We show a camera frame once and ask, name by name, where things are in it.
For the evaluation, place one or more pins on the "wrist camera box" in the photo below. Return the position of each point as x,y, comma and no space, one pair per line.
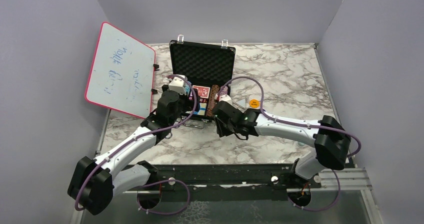
178,85
225,98

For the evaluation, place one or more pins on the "purple green chip stack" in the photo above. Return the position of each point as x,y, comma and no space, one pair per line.
223,91

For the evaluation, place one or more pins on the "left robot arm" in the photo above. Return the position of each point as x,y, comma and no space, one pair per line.
95,181

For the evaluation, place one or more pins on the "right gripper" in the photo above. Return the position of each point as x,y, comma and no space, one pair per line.
222,131

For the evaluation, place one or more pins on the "clear plastic triangle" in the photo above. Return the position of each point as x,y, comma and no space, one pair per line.
240,104

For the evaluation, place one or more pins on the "pink framed whiteboard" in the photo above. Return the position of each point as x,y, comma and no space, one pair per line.
121,76

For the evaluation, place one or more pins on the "blue playing card deck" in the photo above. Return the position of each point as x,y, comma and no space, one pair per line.
202,109

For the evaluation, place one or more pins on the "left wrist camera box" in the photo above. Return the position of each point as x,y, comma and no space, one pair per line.
178,85

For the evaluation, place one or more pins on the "red playing card deck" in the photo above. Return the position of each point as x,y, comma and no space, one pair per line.
203,91

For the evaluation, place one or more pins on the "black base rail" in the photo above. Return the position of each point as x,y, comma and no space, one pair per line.
213,183

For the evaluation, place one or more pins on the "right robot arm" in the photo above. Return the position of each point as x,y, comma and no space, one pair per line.
326,136

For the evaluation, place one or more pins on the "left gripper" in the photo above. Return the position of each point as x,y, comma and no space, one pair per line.
189,104

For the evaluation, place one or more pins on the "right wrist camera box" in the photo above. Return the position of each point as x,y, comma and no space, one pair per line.
225,98

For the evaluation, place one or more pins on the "black poker case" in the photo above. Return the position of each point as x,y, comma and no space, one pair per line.
202,64

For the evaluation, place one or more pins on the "orange black chip stack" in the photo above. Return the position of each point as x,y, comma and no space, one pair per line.
212,100

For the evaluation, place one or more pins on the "orange dealer button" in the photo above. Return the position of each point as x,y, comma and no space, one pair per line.
253,103

